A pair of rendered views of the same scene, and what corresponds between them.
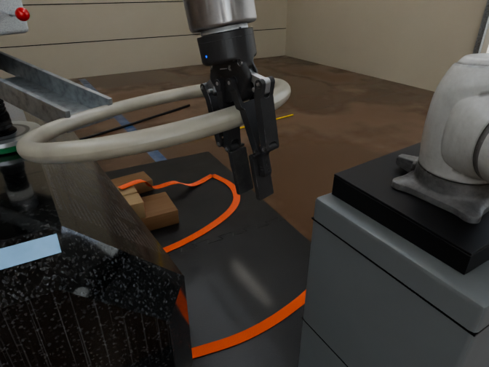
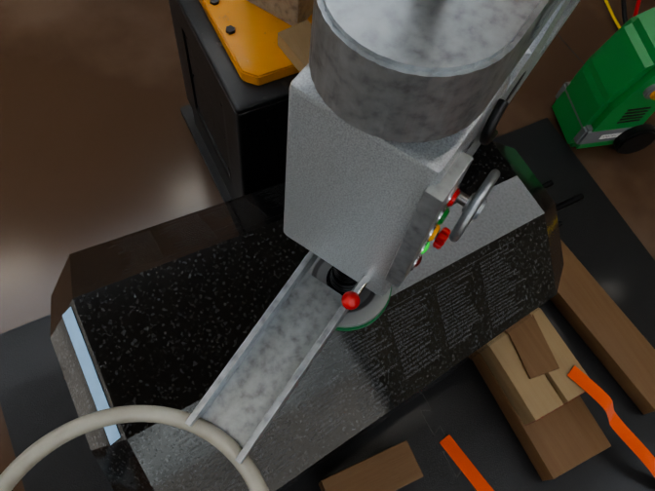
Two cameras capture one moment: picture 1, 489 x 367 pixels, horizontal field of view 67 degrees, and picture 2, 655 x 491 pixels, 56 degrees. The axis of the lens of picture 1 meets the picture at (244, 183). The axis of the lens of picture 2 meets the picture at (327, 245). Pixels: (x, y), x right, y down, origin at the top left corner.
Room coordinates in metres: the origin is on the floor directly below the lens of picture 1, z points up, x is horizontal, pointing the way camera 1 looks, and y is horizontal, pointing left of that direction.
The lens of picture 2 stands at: (0.90, 0.20, 2.13)
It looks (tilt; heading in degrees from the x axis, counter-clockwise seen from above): 64 degrees down; 82
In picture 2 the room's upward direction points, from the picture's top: 11 degrees clockwise
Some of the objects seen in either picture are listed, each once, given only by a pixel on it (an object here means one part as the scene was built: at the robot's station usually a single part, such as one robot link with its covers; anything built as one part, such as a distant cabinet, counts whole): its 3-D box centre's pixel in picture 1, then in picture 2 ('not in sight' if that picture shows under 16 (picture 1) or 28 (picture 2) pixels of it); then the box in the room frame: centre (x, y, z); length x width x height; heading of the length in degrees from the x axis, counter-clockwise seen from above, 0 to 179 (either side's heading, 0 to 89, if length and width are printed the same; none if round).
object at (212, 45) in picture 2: not in sight; (286, 86); (0.86, 1.65, 0.37); 0.66 x 0.66 x 0.74; 28
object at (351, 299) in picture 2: (17, 14); (358, 290); (1.02, 0.57, 1.17); 0.08 x 0.03 x 0.03; 58
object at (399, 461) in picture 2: not in sight; (369, 479); (1.21, 0.36, 0.07); 0.30 x 0.12 x 0.12; 26
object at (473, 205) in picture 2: not in sight; (457, 196); (1.20, 0.75, 1.20); 0.15 x 0.10 x 0.15; 58
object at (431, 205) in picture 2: not in sight; (423, 226); (1.09, 0.60, 1.37); 0.08 x 0.03 x 0.28; 58
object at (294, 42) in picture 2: not in sight; (311, 56); (0.93, 1.41, 0.81); 0.20 x 0.10 x 0.05; 126
